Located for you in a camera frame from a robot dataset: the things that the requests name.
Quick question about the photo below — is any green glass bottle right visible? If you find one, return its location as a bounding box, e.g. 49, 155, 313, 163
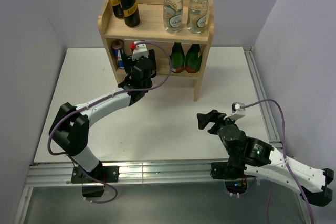
185, 44, 202, 73

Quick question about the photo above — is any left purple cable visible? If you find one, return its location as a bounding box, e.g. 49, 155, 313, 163
47, 40, 173, 204

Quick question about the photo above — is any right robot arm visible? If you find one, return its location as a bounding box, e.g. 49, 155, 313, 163
197, 110, 334, 207

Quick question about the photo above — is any silver can front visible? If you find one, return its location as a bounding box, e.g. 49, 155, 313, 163
111, 39, 127, 69

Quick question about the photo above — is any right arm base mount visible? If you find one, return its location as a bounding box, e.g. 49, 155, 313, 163
210, 162, 258, 197

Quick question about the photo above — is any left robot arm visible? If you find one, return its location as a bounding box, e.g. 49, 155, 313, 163
47, 49, 156, 182

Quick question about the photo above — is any clear bottle green cap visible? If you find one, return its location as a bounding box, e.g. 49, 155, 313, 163
187, 0, 209, 34

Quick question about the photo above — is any green glass bottle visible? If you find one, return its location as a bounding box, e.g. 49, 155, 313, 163
185, 44, 202, 73
170, 42, 185, 73

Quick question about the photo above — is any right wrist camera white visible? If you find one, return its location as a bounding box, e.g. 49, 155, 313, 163
224, 102, 246, 121

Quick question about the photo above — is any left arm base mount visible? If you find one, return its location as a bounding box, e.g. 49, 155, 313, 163
70, 165, 119, 199

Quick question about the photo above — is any wooden two-tier shelf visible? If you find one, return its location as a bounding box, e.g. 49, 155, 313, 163
98, 0, 215, 101

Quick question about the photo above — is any aluminium rail frame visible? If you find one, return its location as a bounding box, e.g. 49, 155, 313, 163
12, 46, 314, 224

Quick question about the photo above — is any green glass bottle left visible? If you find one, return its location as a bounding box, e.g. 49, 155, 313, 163
170, 42, 185, 73

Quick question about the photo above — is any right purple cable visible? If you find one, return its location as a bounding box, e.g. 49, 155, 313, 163
241, 99, 316, 224

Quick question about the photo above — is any purple cable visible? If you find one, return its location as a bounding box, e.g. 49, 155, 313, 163
241, 99, 316, 224
47, 40, 173, 204

